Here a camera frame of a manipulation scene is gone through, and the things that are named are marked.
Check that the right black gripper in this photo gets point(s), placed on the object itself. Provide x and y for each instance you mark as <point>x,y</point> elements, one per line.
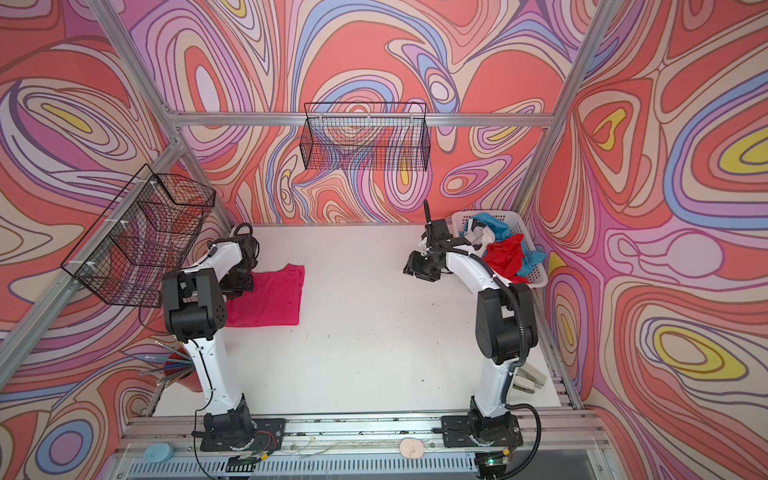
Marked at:
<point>414,266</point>

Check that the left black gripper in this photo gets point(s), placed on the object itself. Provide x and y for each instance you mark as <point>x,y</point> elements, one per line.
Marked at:
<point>231,292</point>

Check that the magenta pink t shirt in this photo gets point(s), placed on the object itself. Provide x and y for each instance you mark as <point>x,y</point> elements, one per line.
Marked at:
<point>275,300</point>

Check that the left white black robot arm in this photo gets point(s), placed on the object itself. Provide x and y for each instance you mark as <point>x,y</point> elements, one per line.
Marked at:
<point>193,300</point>

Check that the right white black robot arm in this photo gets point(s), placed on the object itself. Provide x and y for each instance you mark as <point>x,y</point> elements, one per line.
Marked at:
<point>505,331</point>

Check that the white black t shirt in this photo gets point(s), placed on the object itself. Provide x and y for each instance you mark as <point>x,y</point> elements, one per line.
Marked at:
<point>478,234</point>

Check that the white plastic laundry basket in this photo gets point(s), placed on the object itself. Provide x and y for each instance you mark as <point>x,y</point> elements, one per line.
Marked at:
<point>532,259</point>

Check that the red t shirt in basket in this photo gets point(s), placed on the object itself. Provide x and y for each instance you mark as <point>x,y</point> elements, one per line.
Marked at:
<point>506,258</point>

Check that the teal t shirt in basket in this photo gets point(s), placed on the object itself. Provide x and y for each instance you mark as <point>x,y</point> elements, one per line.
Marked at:
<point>499,240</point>

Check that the red pencil cup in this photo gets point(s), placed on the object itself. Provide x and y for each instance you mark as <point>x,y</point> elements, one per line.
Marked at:
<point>169,365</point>

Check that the grey stapler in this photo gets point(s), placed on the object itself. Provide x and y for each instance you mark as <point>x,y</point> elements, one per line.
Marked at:
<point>528,379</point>

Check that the pink round disc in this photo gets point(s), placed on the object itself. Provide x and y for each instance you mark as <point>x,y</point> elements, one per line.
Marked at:
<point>411,448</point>

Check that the light blue round disc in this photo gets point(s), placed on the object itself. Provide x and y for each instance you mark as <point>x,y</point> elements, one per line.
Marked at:
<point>158,453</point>

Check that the black wire basket left wall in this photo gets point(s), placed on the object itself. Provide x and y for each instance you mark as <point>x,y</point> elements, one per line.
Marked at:
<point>160,217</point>

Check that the black wire basket wall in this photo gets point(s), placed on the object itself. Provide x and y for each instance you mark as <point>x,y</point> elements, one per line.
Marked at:
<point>160,217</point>
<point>365,136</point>

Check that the black wire basket back wall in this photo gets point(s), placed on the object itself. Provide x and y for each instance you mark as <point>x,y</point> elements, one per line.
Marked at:
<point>365,136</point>

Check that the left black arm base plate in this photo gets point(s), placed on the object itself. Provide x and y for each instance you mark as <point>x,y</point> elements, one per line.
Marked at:
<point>222,434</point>

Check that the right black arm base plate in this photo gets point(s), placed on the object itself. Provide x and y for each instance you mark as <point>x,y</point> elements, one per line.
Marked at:
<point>466,431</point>

